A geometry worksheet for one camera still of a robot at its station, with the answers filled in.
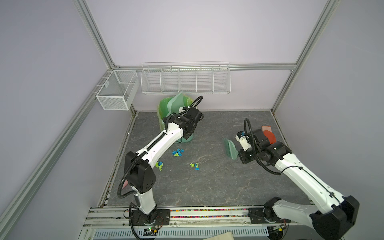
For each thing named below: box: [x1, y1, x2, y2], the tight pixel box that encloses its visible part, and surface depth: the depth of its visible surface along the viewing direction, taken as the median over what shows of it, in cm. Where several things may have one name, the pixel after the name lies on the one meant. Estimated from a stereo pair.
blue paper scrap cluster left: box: [172, 148, 185, 157], surface depth 98 cm
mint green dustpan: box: [166, 91, 185, 117], surface depth 79 cm
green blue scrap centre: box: [190, 162, 200, 171], surface depth 93 cm
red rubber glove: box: [261, 125, 277, 145], surface depth 110 cm
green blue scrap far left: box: [155, 161, 164, 172], surface depth 93 cm
